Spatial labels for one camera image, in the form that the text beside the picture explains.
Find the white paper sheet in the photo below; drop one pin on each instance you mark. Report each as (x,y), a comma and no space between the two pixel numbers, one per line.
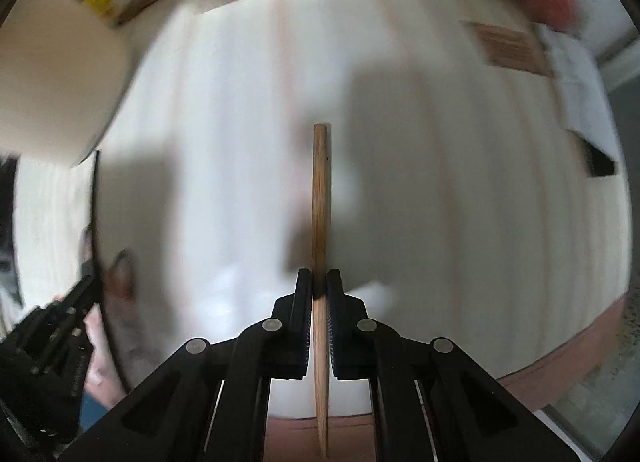
(575,86)

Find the person's left hand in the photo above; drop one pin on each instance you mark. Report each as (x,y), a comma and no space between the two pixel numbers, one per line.
(107,367)

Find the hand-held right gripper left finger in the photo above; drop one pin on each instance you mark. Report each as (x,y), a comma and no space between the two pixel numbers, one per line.
(299,342)

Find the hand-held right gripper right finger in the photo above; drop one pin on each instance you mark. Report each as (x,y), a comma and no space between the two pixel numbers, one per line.
(340,342)

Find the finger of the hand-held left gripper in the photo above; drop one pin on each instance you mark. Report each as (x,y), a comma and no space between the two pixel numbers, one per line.
(75,322)
(84,292)

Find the brown card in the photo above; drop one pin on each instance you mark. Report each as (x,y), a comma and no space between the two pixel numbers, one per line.
(510,49)

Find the wooden chopstick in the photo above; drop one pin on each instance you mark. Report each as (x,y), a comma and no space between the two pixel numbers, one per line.
(320,202)

